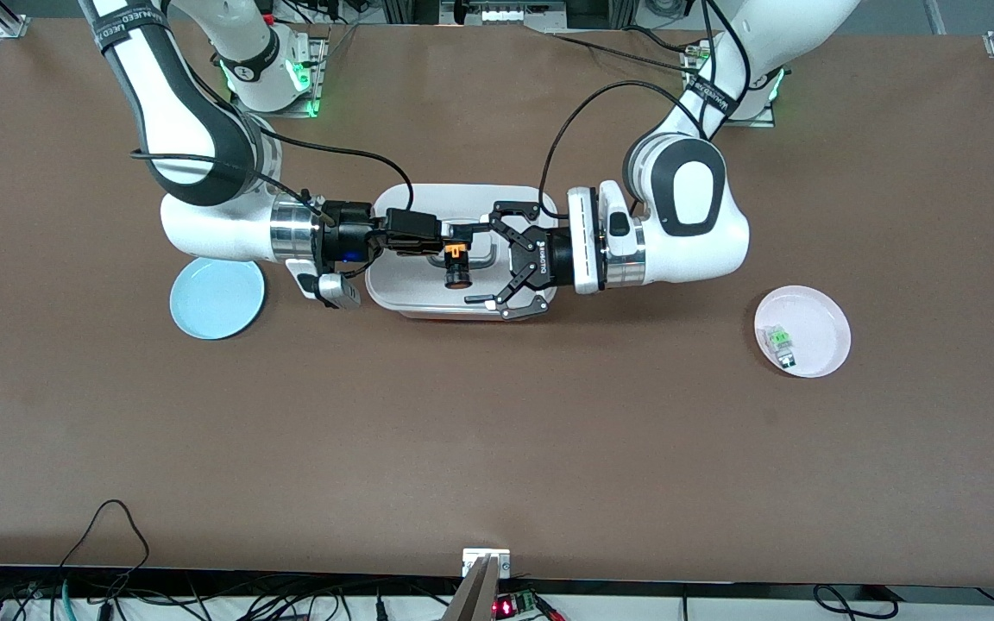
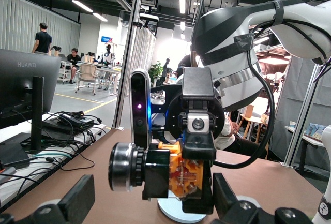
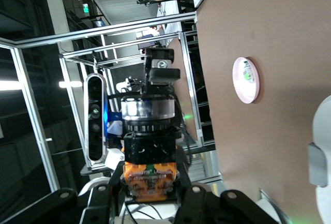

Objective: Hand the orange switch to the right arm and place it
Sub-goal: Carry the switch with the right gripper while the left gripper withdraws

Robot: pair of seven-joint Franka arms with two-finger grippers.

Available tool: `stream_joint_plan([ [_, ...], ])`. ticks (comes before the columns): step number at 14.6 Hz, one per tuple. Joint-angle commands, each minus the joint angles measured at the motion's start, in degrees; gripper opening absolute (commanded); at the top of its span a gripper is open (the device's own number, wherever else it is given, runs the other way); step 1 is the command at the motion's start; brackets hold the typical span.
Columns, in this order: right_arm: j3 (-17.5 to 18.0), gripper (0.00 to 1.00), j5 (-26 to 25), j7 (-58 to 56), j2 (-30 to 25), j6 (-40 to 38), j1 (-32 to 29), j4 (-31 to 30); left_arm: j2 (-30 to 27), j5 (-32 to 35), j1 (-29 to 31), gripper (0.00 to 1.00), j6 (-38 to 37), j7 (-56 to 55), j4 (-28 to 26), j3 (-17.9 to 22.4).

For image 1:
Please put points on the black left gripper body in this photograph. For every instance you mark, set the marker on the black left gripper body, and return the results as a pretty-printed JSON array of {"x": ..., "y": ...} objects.
[{"x": 537, "y": 260}]

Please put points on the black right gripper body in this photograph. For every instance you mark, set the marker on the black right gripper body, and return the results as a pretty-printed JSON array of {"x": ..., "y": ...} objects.
[{"x": 347, "y": 236}]

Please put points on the orange and black switch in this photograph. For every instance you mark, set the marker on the orange and black switch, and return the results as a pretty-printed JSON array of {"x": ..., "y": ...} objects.
[{"x": 458, "y": 272}]

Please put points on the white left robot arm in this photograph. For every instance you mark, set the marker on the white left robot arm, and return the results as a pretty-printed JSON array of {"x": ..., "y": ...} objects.
[{"x": 691, "y": 194}]

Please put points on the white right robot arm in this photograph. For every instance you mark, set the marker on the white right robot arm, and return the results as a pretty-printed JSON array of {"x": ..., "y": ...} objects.
[{"x": 178, "y": 95}]

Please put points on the white lunch box grey clips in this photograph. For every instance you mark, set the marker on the white lunch box grey clips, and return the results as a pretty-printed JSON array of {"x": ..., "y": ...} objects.
[{"x": 428, "y": 289}]

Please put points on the light blue round plate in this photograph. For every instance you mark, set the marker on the light blue round plate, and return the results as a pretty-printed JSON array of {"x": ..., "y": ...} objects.
[{"x": 217, "y": 302}]

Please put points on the white lit power strip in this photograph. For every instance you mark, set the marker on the white lit power strip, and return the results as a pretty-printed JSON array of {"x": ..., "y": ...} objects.
[{"x": 523, "y": 15}]

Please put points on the pink round plate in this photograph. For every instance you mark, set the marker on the pink round plate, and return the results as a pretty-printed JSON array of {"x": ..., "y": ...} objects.
[{"x": 816, "y": 310}]

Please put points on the red led display module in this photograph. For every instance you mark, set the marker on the red led display module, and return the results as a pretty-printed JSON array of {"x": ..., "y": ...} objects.
[{"x": 510, "y": 606}]

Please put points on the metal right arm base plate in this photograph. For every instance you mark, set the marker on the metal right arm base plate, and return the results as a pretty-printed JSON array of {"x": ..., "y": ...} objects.
[{"x": 317, "y": 78}]

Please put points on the green push button switch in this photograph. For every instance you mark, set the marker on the green push button switch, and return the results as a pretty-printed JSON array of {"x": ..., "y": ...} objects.
[{"x": 781, "y": 345}]

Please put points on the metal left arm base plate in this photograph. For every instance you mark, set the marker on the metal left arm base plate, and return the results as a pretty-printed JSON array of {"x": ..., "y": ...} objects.
[{"x": 764, "y": 121}]

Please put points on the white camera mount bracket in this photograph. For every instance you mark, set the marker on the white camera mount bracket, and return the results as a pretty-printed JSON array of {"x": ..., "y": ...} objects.
[{"x": 486, "y": 555}]

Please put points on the aluminium camera mount bar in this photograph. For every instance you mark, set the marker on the aluminium camera mount bar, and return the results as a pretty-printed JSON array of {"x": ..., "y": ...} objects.
[{"x": 471, "y": 595}]

